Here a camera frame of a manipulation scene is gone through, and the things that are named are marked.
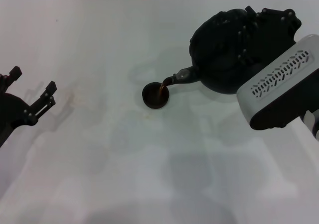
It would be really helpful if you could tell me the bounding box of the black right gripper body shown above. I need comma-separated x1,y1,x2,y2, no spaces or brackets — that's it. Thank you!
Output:
251,7,303,66

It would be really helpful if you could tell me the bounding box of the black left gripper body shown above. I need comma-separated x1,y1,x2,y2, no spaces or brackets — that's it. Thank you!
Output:
0,92,33,148

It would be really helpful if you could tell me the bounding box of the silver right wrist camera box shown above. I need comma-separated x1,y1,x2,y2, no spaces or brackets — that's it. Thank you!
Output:
236,33,319,131

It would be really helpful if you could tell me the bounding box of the black round teapot with handle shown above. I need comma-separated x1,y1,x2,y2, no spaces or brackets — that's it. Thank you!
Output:
161,8,261,96

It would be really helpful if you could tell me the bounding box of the small dark brown teacup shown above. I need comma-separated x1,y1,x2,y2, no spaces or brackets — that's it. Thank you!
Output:
142,81,170,110

